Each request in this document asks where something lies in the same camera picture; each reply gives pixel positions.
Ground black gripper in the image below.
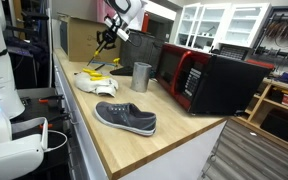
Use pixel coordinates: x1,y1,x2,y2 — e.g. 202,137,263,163
95,25,120,53

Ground black wedge wrench stand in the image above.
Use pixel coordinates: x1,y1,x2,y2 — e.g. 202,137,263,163
108,65,134,77

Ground white crumpled towel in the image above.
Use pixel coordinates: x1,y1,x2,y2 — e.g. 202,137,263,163
73,71,120,98

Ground large cardboard box blue print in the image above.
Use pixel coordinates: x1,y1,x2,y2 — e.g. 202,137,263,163
59,15,126,63

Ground dark grey fabric bin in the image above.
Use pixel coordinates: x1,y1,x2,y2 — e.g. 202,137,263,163
119,29,165,72

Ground red vertical panel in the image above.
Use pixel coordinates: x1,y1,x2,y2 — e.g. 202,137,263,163
141,12,150,34

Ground metal cylinder cup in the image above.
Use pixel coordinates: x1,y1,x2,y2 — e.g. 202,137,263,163
130,61,153,94

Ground black equipment rack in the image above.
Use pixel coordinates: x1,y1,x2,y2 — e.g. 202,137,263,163
3,0,53,89

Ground grey canvas shoe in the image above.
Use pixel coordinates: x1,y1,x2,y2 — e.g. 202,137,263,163
93,101,158,137

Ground black clamp orange tip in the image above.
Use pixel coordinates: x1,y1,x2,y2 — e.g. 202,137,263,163
38,113,72,130
38,94,66,104

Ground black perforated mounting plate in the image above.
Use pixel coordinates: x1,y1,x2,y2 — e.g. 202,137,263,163
10,95,73,161

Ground red and black microwave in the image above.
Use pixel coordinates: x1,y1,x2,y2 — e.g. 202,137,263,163
154,42,273,117

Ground black perforated tray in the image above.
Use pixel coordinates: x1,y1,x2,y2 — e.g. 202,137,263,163
218,44,252,62

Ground white glass-door cabinet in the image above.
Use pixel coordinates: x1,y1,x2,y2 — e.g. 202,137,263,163
174,2,272,52

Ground wooden shelf unit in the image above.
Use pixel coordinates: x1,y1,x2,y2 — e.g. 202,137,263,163
232,78,288,153

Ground black tool pegboard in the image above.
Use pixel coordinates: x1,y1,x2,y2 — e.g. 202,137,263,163
252,5,288,69

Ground black case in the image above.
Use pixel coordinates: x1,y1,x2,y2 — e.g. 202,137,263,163
259,109,288,144

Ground long yellow T-handle wrench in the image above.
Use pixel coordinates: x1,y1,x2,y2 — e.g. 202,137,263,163
82,63,106,78

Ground white cable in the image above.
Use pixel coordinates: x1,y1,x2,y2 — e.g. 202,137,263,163
43,129,69,153

